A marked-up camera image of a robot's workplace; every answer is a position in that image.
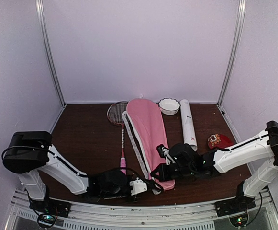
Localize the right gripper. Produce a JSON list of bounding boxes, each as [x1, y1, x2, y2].
[[150, 164, 195, 183]]

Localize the white shuttlecock tube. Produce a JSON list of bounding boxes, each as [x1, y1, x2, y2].
[[180, 99, 198, 151]]

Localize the pink racket bag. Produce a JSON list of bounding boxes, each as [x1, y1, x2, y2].
[[121, 94, 176, 195]]

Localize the pink badminton racket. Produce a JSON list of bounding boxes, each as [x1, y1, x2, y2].
[[107, 101, 128, 174]]

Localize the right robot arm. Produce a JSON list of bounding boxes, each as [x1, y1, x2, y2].
[[150, 121, 278, 212]]

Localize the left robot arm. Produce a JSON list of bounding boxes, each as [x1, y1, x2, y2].
[[1, 131, 156, 213]]

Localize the red floral plate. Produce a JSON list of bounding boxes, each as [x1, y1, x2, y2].
[[207, 134, 233, 150]]

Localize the white scalloped bowl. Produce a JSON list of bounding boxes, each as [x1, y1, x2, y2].
[[158, 98, 180, 115]]

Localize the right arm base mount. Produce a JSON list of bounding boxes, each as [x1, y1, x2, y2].
[[214, 195, 256, 228]]

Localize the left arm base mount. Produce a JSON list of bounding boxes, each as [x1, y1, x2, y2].
[[28, 197, 71, 229]]

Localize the metal base rail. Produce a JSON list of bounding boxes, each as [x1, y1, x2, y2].
[[3, 189, 278, 230]]

